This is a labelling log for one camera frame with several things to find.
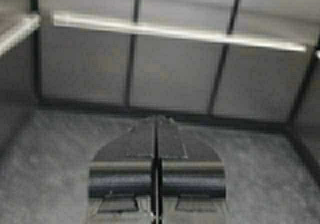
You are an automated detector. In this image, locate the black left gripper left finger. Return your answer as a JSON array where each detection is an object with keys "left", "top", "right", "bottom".
[{"left": 86, "top": 116, "right": 156, "bottom": 224}]

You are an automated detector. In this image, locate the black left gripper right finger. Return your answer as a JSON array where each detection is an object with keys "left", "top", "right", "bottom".
[{"left": 156, "top": 116, "right": 228, "bottom": 224}]

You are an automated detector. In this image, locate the elevator rear handrail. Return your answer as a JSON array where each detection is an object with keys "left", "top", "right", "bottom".
[{"left": 51, "top": 11, "right": 307, "bottom": 52}]

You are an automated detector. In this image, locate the elevator side handrail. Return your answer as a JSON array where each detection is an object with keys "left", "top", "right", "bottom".
[{"left": 0, "top": 14, "right": 41, "bottom": 57}]

